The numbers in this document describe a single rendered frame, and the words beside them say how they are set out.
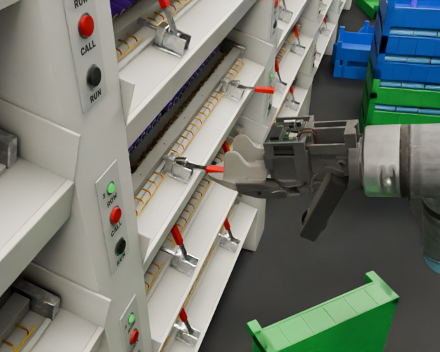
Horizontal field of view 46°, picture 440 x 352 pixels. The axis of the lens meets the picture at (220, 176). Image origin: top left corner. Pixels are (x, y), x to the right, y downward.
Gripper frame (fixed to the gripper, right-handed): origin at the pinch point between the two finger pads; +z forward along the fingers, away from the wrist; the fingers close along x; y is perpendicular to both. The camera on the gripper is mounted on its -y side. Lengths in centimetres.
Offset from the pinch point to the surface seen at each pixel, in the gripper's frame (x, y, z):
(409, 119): -94, -42, -22
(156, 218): 10.0, 0.0, 5.8
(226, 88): -25.8, 2.1, 6.9
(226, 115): -19.4, -0.2, 5.4
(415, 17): -93, -10, -24
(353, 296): -16.4, -39.7, -13.7
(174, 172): 1.0, 1.4, 6.4
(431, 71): -94, -27, -28
